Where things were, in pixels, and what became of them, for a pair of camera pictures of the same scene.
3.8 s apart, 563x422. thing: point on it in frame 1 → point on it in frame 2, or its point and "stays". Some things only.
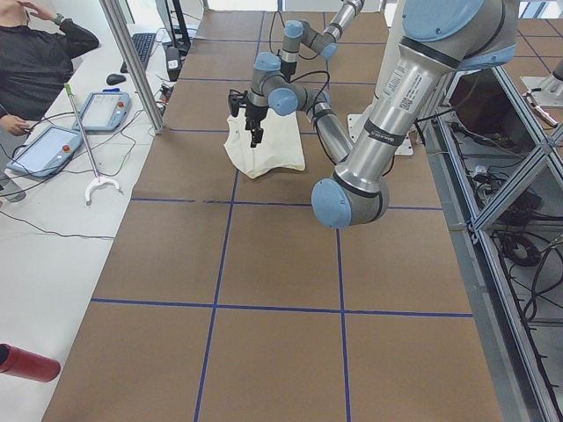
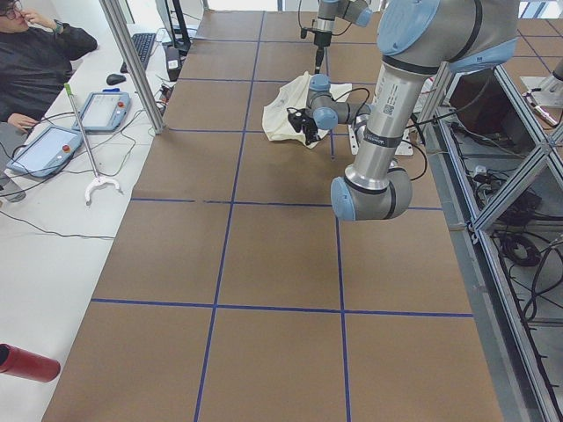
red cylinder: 24,364 stays
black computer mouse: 114,79 stays
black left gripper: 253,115 → 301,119
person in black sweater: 38,48 stays
